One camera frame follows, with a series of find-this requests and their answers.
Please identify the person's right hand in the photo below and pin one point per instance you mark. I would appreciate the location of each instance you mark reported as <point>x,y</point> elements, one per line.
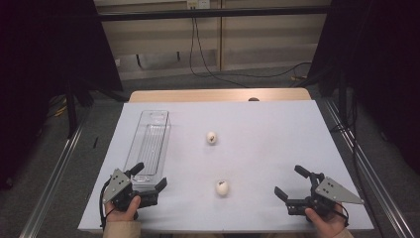
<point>327,226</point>

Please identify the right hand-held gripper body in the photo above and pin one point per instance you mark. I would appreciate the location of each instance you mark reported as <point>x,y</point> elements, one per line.
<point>333,191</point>

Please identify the black stand leg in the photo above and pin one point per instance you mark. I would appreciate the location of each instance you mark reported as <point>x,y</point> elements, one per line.
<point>71,109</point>

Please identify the clear plastic tray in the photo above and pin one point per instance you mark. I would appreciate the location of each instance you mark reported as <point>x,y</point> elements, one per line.
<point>150,145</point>

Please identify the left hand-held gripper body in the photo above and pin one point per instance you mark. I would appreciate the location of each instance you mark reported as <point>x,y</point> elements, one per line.
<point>120,193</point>

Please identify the dark round table grommet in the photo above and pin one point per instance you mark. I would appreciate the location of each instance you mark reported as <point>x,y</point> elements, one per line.
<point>253,99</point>

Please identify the small black floor object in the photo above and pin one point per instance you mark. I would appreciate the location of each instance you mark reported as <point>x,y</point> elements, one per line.
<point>95,142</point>

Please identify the black horizontal bar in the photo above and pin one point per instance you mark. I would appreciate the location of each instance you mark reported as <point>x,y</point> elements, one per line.
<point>214,13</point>

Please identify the black curtain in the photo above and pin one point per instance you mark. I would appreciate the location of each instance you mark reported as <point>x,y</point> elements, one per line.
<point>379,66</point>
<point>39,66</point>

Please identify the metal floor rail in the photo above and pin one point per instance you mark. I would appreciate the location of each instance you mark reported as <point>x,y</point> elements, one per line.
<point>369,172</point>
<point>54,178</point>

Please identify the white ping pong ball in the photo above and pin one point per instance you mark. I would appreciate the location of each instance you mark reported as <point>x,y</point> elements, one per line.
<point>222,187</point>
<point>211,138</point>

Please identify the white wall socket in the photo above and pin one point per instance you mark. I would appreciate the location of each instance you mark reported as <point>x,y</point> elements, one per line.
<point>198,4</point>

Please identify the person's left hand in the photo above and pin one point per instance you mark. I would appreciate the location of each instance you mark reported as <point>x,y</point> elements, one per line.
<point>124,215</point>

